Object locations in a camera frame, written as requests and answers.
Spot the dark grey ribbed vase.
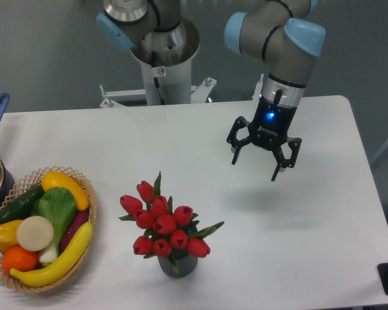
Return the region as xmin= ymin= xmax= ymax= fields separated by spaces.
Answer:
xmin=158 ymin=249 xmax=198 ymax=278

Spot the white metal base bracket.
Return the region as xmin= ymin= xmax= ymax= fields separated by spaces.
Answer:
xmin=98 ymin=73 xmax=266 ymax=109

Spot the yellow banana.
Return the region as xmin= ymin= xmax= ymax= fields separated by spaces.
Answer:
xmin=10 ymin=222 xmax=93 ymax=287

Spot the orange fruit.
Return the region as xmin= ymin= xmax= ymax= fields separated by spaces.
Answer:
xmin=1 ymin=245 xmax=38 ymax=276

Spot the yellow squash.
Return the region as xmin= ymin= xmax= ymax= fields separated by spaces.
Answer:
xmin=41 ymin=171 xmax=90 ymax=211

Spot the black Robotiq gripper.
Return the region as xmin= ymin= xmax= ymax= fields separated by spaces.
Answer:
xmin=226 ymin=95 xmax=303 ymax=182

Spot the green cucumber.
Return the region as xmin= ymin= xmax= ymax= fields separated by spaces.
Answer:
xmin=0 ymin=185 xmax=45 ymax=225

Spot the yellow bell pepper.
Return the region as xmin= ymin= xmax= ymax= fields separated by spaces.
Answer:
xmin=0 ymin=220 xmax=23 ymax=252

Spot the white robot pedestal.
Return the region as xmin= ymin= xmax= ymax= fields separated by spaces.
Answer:
xmin=131 ymin=17 xmax=200 ymax=105

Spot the woven wicker basket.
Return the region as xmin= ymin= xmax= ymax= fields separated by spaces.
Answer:
xmin=0 ymin=166 xmax=97 ymax=293

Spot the purple eggplant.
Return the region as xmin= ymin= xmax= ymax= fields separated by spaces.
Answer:
xmin=59 ymin=211 xmax=89 ymax=253

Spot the red tulip bouquet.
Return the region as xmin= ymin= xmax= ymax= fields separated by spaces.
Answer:
xmin=119 ymin=174 xmax=224 ymax=259

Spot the green bok choy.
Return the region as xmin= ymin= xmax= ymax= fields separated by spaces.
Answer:
xmin=30 ymin=187 xmax=76 ymax=266

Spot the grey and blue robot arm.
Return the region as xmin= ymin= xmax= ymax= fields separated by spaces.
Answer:
xmin=96 ymin=1 xmax=325 ymax=172

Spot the beige round disc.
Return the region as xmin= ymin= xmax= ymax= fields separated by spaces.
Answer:
xmin=16 ymin=216 xmax=54 ymax=252

